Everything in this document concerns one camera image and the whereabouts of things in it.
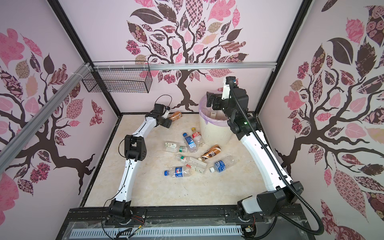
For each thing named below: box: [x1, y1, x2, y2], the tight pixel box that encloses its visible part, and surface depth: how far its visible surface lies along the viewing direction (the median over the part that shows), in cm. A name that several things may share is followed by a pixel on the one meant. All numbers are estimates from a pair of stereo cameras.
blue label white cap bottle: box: [209, 155, 240, 173], surface depth 88 cm
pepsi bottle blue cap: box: [164, 166, 191, 178], surface depth 87 cm
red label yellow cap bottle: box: [191, 127, 204, 147], surface depth 102 cm
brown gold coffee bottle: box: [198, 144, 221, 162], surface depth 94 cm
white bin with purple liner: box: [198, 92, 231, 147], surface depth 89 cm
